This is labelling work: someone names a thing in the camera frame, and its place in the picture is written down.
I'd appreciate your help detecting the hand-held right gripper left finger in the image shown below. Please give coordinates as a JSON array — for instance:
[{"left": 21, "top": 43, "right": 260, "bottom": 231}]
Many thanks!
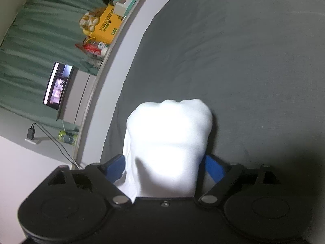
[{"left": 38, "top": 155, "right": 132, "bottom": 207}]

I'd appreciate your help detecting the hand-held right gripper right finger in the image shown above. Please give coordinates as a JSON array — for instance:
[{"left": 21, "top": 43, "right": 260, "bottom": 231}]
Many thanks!
[{"left": 195, "top": 155, "right": 287, "bottom": 207}]

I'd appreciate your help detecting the white long-sleeve shirt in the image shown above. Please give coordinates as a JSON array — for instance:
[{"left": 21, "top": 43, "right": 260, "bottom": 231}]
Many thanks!
[{"left": 113, "top": 98, "right": 214, "bottom": 204}]

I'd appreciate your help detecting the green drink can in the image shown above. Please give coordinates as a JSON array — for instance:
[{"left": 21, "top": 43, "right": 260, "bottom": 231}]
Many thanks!
[{"left": 58, "top": 130, "right": 78, "bottom": 146}]

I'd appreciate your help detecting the white grey box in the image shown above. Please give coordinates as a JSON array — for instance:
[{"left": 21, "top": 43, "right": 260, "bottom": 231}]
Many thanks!
[{"left": 56, "top": 69, "right": 93, "bottom": 126}]

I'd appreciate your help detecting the grey window ledge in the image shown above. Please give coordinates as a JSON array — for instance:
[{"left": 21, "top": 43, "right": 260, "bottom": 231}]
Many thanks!
[{"left": 72, "top": 0, "right": 163, "bottom": 169}]

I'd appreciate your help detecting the white power strip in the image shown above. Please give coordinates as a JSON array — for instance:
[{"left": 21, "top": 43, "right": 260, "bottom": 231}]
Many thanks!
[{"left": 25, "top": 137, "right": 43, "bottom": 146}]

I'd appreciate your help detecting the black charger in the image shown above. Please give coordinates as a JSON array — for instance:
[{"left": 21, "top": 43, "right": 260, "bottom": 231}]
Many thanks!
[{"left": 27, "top": 123, "right": 36, "bottom": 141}]

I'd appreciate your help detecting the laptop with lit screen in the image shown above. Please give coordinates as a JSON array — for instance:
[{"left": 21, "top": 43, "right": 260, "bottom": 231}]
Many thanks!
[{"left": 43, "top": 61, "right": 74, "bottom": 111}]

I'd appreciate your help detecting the red snack packet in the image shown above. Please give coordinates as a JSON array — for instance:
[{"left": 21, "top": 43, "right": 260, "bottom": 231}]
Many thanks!
[{"left": 75, "top": 42, "right": 108, "bottom": 56}]

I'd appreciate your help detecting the yellow cardboard box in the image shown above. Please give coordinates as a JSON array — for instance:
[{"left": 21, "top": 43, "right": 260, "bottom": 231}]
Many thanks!
[{"left": 91, "top": 5, "right": 126, "bottom": 44}]

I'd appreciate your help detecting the yellow white plush toy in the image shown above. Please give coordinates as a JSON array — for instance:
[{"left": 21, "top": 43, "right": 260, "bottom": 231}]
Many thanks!
[{"left": 79, "top": 9, "right": 104, "bottom": 35}]

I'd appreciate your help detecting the green curtain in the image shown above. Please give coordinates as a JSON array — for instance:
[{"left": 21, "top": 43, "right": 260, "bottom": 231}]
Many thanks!
[{"left": 0, "top": 0, "right": 143, "bottom": 135}]

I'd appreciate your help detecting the white teal box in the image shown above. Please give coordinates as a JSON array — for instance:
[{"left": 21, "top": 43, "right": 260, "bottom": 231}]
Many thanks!
[{"left": 113, "top": 0, "right": 138, "bottom": 16}]

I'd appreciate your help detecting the black charger cable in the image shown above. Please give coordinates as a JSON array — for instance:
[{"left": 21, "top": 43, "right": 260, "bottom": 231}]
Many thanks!
[{"left": 34, "top": 123, "right": 85, "bottom": 170}]

